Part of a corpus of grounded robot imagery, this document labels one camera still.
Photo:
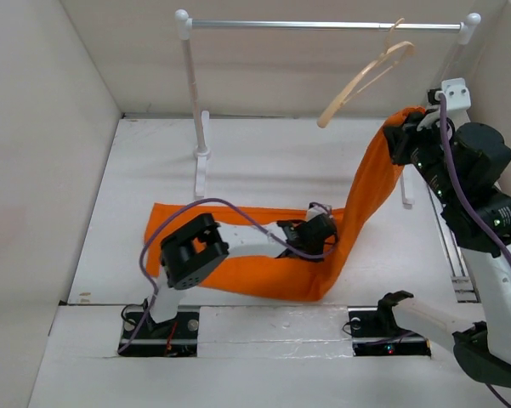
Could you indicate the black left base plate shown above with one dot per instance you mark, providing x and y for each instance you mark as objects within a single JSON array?
[{"x": 175, "y": 338}]

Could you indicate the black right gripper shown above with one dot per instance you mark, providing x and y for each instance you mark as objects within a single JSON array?
[{"x": 401, "y": 136}]

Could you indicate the aluminium rail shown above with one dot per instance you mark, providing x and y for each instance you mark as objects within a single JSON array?
[{"x": 461, "y": 281}]

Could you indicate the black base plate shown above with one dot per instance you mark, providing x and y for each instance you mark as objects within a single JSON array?
[
  {"x": 175, "y": 338},
  {"x": 374, "y": 332}
]

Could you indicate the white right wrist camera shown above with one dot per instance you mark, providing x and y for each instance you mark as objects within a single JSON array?
[{"x": 456, "y": 92}]

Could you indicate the orange trousers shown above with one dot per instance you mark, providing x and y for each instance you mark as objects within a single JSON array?
[{"x": 285, "y": 279}]

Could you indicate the beige plastic hanger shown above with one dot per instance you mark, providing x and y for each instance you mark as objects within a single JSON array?
[{"x": 361, "y": 85}]

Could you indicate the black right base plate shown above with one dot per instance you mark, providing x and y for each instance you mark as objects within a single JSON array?
[{"x": 374, "y": 332}]

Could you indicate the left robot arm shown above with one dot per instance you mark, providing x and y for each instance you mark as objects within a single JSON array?
[{"x": 191, "y": 253}]

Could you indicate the white clothes rack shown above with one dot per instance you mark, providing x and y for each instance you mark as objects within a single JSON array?
[{"x": 185, "y": 25}]

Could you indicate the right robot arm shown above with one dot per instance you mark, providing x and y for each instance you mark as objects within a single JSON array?
[{"x": 461, "y": 166}]

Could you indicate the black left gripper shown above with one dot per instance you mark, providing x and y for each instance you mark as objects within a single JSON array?
[{"x": 318, "y": 251}]

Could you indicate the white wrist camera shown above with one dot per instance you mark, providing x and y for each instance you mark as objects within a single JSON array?
[
  {"x": 318, "y": 208},
  {"x": 456, "y": 92}
]

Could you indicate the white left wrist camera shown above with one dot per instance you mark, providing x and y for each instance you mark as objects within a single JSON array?
[{"x": 318, "y": 208}]

